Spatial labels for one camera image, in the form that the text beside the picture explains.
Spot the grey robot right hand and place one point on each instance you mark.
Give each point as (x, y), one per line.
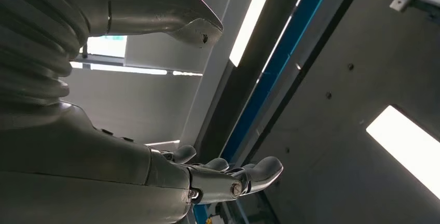
(86, 171)

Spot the bright window band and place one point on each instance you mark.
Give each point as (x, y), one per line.
(106, 45)

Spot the dark grey ceiling beam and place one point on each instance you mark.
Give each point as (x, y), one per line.
(247, 85)

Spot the blue ceiling beam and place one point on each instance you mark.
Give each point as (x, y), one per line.
(275, 68)

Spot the long ceiling light strip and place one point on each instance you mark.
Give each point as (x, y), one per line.
(252, 19)

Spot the rectangular ceiling light panel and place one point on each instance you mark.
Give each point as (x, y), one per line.
(405, 147)

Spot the white metal bracket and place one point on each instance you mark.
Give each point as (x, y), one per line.
(399, 2)

